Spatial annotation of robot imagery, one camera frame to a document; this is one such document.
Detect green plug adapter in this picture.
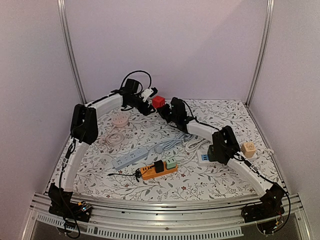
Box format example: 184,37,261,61
165,158,177,170

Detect dark green cube socket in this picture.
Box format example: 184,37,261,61
207,145,215,162

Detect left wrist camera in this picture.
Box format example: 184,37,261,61
140,87,158,102

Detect light blue power strip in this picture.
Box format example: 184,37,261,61
111,133,193,171

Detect orange power strip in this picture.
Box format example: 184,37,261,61
142,161,178,180

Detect aluminium frame post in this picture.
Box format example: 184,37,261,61
245,0,275,108
57,0,87,104

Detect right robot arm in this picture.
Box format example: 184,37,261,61
157,97,289,223

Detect white multicolour power strip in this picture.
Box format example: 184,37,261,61
196,148,274,166

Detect pink round power strip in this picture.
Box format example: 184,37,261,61
97,113,129,147

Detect right aluminium frame post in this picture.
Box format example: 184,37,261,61
245,0,275,108

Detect white coiled cable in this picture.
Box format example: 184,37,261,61
184,136,213,161

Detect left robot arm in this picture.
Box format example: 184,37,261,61
48,75,158,227

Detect left aluminium frame post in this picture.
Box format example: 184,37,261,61
57,0,87,104

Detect beige cube socket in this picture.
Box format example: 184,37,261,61
240,142,256,159

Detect front aluminium rail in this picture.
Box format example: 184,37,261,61
21,192,311,240

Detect black power adapter with cable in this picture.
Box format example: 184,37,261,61
107,160,164,182

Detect floral table mat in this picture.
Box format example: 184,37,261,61
48,99,279,202

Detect red cube socket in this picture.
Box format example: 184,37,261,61
152,95,166,109

